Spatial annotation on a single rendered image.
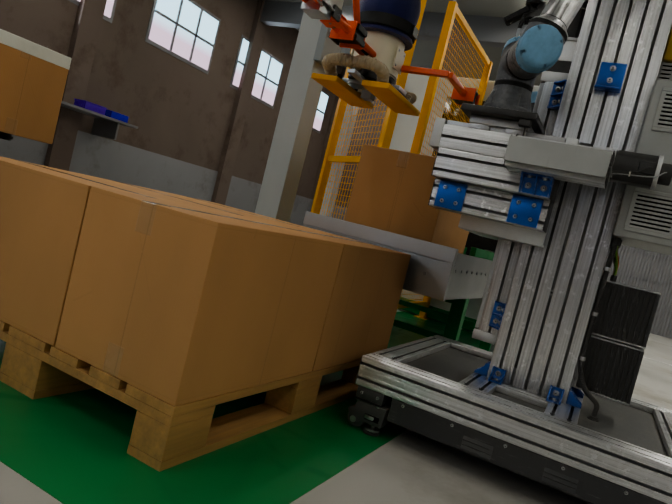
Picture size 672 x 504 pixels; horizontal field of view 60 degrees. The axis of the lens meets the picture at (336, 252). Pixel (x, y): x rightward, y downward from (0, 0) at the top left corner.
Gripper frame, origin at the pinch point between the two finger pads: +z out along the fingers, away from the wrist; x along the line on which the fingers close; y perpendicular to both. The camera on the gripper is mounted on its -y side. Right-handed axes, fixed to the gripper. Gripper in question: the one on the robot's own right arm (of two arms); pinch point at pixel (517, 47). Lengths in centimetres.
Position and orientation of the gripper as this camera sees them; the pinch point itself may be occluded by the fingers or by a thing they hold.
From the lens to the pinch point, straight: 278.1
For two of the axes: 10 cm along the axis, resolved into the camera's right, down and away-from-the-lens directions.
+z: -2.4, 9.7, 0.6
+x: 4.3, 0.6, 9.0
